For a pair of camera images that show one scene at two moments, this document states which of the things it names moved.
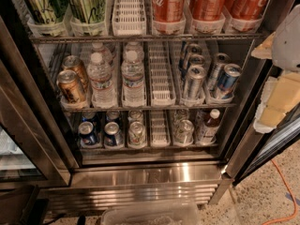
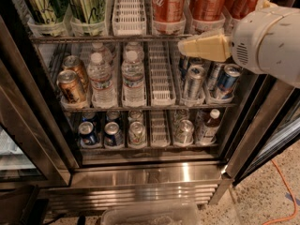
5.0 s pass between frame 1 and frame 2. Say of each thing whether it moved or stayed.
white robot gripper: moved
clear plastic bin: stayed
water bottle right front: stayed
